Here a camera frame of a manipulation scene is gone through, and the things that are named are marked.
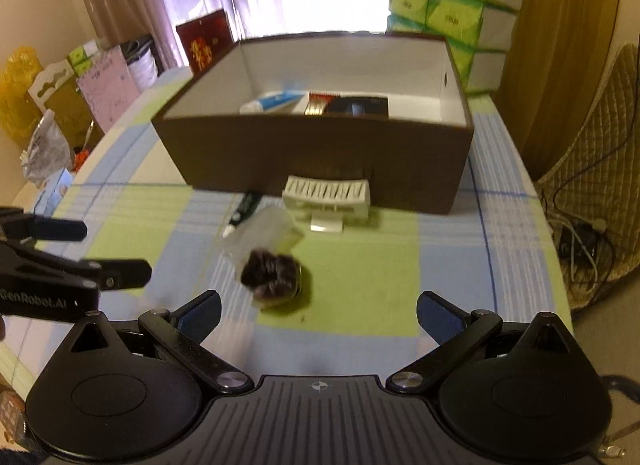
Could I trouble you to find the stack of green tissue packs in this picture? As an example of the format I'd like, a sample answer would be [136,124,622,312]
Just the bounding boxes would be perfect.
[386,0,527,96]

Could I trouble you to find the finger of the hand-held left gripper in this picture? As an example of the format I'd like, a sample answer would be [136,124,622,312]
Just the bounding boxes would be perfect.
[0,208,87,242]
[0,240,152,291]

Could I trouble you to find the white paper bags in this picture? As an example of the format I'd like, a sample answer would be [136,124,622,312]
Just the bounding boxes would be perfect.
[125,35,161,91]

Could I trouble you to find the brown cardboard storage box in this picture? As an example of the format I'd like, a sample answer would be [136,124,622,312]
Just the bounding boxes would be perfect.
[151,31,475,216]

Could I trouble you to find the beige cardboard hanger card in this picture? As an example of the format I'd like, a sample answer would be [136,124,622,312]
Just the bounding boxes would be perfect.
[27,60,81,111]

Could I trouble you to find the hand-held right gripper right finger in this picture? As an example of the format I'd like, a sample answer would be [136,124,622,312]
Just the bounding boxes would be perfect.
[385,290,576,396]

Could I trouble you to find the dark hair scrunchie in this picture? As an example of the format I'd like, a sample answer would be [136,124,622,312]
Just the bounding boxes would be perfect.
[239,249,306,308]

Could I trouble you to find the red gold printed gift box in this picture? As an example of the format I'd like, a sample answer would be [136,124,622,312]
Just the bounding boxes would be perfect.
[176,9,236,77]

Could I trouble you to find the yellow plastic bag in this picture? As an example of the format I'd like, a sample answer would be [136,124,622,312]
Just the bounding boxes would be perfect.
[0,45,46,141]

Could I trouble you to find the white plastic slotted rack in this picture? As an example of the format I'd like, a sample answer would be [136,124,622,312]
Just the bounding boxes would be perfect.
[281,175,373,233]

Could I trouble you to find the blue and white tube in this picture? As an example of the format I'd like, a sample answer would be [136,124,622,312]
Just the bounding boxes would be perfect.
[239,92,308,115]

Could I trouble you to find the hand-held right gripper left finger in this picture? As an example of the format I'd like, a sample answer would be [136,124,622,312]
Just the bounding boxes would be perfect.
[70,289,253,396]

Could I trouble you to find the small black tube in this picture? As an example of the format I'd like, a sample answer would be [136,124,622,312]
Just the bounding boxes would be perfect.
[222,191,262,238]

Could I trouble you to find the black rectangular case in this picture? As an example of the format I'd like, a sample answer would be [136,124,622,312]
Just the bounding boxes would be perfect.
[327,95,390,118]

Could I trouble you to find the tangled floor cables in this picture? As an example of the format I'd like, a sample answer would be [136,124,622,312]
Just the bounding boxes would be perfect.
[547,210,618,298]

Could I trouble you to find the red snack packet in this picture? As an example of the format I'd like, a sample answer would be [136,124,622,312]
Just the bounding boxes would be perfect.
[305,92,343,116]

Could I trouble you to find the light blue carton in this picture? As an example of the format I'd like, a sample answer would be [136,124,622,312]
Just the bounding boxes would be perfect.
[37,168,76,211]

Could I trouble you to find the silver foil bag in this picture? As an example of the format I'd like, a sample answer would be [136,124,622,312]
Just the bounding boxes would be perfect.
[20,110,73,183]

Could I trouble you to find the translucent plastic cup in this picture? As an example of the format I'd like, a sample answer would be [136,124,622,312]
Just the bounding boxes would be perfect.
[220,208,305,266]

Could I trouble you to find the wooden door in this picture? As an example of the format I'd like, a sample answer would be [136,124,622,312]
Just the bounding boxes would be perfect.
[505,0,640,181]

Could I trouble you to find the quilted tan chair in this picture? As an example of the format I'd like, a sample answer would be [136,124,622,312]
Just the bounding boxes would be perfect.
[537,42,640,313]

